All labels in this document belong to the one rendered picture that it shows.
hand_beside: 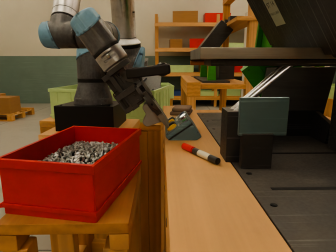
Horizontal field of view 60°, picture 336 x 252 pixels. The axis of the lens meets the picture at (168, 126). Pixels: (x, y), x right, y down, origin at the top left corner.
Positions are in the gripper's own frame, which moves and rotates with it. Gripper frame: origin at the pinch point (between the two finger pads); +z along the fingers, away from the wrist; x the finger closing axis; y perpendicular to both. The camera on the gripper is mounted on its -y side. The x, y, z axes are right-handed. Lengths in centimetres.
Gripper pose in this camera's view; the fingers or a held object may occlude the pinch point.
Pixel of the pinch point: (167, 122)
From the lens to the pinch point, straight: 79.5
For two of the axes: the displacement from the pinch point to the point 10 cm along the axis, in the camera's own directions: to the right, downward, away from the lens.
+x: 0.2, 2.2, -9.8
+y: -8.2, 5.6, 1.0
